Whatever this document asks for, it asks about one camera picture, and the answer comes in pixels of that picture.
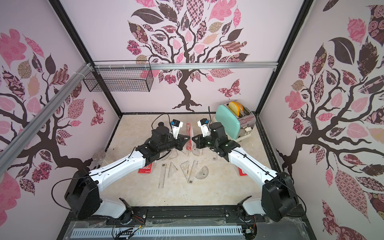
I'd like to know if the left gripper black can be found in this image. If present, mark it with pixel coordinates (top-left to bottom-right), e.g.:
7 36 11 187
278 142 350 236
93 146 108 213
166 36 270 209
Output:
158 133 190 153

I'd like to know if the red ruler set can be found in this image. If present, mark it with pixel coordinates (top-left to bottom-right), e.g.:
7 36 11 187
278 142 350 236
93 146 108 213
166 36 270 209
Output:
185 122 193 151
138 164 153 175
238 168 247 177

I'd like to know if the clear protractor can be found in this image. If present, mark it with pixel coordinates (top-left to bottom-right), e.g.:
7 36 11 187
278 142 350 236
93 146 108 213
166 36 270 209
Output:
195 166 209 180
192 148 200 156

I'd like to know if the clear plastic ruler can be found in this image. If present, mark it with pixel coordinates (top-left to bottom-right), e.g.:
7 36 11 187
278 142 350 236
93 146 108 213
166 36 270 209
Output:
158 164 167 189

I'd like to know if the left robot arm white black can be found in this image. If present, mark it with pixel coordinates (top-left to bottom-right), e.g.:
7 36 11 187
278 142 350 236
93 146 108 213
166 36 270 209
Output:
65 120 190 224

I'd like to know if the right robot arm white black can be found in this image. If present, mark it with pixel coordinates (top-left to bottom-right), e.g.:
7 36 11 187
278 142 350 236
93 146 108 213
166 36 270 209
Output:
192 119 300 222

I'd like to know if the mint green toaster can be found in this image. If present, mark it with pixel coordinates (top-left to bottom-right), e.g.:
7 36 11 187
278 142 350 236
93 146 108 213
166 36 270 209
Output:
215 101 256 142

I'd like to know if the yellow toast slice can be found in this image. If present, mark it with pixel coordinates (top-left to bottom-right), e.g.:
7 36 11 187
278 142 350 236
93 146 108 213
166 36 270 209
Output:
228 102 244 118

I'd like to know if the clear plastic cup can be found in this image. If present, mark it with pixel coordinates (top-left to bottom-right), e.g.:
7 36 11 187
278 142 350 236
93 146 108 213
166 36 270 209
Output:
92 150 114 169

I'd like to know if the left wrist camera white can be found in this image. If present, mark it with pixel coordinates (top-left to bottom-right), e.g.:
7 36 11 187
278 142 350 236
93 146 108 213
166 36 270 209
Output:
171 119 184 139

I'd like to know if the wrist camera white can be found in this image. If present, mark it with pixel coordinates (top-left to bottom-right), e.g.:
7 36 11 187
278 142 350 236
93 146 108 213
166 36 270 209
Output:
171 119 184 139
198 118 211 137

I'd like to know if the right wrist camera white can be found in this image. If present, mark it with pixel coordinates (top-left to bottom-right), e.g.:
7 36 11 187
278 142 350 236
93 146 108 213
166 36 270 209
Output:
198 118 211 137

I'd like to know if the aluminium rail back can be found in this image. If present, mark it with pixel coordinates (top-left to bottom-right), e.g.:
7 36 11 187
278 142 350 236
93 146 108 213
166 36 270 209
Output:
94 62 278 70

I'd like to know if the aluminium rail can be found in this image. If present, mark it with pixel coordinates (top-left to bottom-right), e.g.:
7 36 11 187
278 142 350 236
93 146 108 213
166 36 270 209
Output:
94 62 278 70
1 63 93 174

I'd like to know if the black wire basket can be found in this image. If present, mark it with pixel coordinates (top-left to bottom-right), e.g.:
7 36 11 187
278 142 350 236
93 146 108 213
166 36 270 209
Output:
83 60 155 92

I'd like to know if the white slotted cable duct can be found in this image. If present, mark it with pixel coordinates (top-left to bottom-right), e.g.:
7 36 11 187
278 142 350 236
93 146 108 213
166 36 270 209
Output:
67 226 243 240

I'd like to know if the aluminium rail left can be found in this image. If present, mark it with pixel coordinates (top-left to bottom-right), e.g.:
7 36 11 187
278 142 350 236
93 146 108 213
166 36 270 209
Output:
1 63 93 174

